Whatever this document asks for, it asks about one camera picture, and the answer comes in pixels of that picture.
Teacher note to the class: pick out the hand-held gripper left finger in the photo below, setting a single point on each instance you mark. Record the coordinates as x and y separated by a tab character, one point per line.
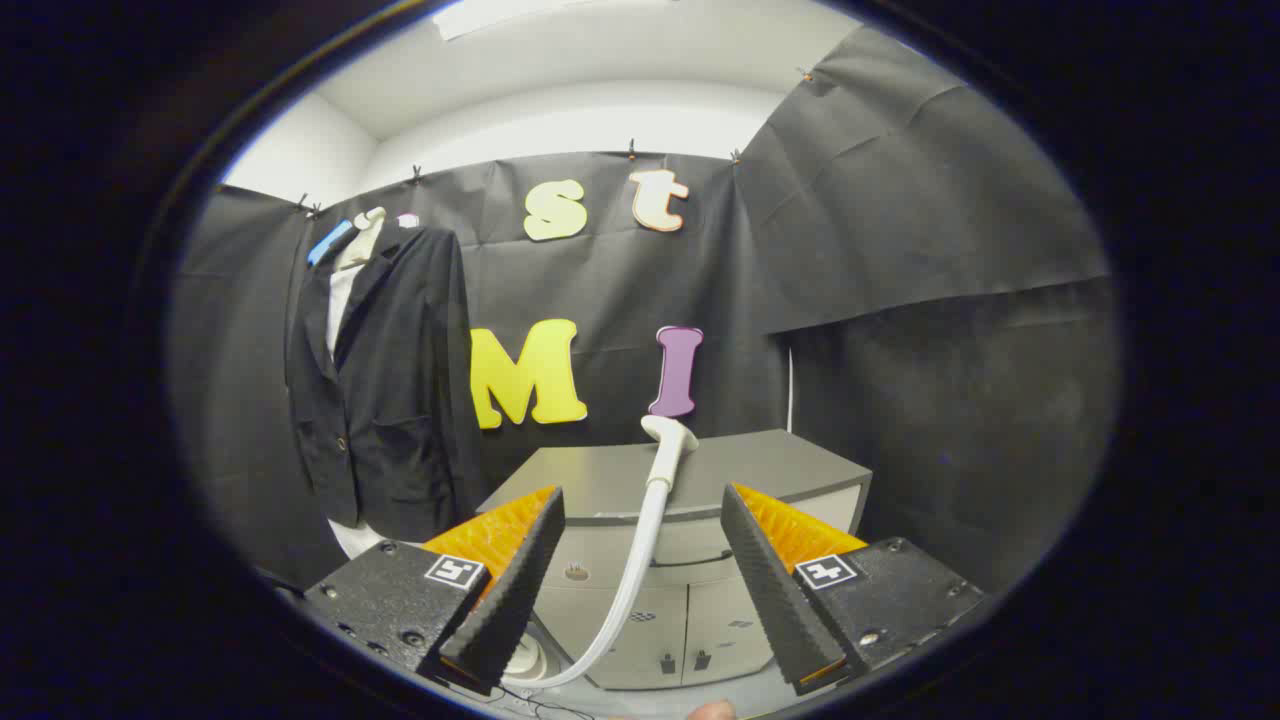
515	590

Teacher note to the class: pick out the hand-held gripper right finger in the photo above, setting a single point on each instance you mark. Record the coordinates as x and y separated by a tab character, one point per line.
775	590

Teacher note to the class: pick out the white garment steamer base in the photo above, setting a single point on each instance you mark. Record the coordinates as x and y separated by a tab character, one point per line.
527	660

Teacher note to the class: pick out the white garment steamer head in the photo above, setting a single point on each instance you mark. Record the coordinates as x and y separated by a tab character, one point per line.
667	445

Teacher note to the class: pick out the black suit jacket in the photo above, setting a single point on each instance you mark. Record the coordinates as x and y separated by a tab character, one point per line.
400	400

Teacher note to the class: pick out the grey cabinet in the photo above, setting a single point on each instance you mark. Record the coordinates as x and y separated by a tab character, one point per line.
760	465

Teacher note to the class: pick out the black backdrop cloth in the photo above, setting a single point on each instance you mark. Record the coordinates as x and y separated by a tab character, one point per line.
620	290

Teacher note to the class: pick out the white cloth panel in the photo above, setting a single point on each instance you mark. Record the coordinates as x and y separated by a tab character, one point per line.
340	300

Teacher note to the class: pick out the cream plastic hanger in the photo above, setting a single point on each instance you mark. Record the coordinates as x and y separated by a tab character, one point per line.
362	240

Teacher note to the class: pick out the row of black cloth clips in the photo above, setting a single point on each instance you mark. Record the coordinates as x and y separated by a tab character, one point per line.
631	152

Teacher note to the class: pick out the ceiling light panel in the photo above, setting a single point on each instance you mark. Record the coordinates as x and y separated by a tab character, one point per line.
490	15

